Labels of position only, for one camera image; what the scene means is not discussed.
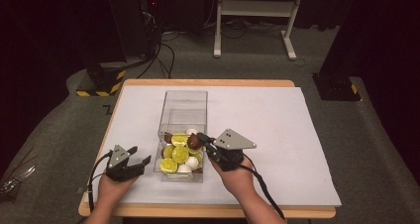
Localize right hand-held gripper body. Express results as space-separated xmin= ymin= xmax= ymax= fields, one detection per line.
xmin=205 ymin=128 xmax=258 ymax=172

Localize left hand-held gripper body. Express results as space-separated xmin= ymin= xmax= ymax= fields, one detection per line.
xmin=104 ymin=144 xmax=143 ymax=183

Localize clear plastic box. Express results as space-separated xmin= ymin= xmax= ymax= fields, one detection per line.
xmin=153 ymin=90 xmax=209 ymax=184

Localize person's left hand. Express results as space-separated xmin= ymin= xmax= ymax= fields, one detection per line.
xmin=97 ymin=173 xmax=141 ymax=205

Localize person's right hand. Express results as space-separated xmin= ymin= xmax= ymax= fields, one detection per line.
xmin=209 ymin=156 xmax=258 ymax=202

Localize pile of yellow and white candies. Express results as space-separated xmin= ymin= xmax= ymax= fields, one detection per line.
xmin=158 ymin=132 xmax=205 ymax=174

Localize white table sheet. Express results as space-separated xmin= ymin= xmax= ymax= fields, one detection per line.
xmin=83 ymin=84 xmax=343 ymax=208

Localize wooden table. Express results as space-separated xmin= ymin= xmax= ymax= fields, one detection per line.
xmin=77 ymin=78 xmax=337 ymax=219

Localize black stand with striped base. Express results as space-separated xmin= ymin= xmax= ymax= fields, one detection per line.
xmin=75 ymin=0 xmax=128 ymax=98

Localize shiny metal object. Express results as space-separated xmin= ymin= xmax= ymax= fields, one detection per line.
xmin=0 ymin=164 xmax=38 ymax=199

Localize black stand base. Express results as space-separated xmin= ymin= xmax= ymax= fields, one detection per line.
xmin=311 ymin=72 xmax=362 ymax=102

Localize black equipment tower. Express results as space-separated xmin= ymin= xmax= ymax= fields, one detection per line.
xmin=105 ymin=0 xmax=160 ymax=58

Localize white metal stand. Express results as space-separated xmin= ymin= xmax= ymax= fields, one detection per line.
xmin=213 ymin=0 xmax=307 ymax=61

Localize left hand-held gripper cable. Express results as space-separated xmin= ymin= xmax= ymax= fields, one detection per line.
xmin=86 ymin=150 xmax=114 ymax=215

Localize hand-held gripper cable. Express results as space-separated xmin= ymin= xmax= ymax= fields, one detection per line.
xmin=227 ymin=159 xmax=286 ymax=221
xmin=86 ymin=150 xmax=114 ymax=215

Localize right hand-held gripper cable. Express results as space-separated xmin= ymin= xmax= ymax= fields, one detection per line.
xmin=227 ymin=159 xmax=286 ymax=221

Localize black floor cables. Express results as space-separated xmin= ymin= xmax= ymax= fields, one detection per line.
xmin=136 ymin=25 xmax=176 ymax=80

